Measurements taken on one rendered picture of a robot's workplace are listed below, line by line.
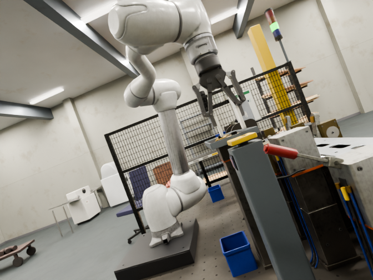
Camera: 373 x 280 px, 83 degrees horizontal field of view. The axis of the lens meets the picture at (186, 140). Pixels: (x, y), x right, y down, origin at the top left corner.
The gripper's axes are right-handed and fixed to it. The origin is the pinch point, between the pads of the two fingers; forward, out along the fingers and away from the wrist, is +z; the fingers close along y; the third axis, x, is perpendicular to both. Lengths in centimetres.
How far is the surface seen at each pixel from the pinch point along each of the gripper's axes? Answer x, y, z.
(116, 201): 624, -342, 103
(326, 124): 39, 48, 16
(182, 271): 22, -36, 50
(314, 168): -1.1, 17.6, 20.9
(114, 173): 626, -315, 14
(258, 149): -16.9, 1.0, 7.6
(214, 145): -5.9, -7.0, 4.3
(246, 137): -16.4, -0.4, 4.4
